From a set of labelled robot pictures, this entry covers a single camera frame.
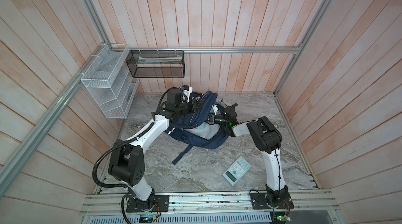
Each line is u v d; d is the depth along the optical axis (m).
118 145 0.47
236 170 0.82
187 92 0.76
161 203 0.73
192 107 0.73
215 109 0.90
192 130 0.90
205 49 0.96
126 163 0.45
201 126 0.93
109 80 0.69
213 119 0.86
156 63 1.04
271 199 0.65
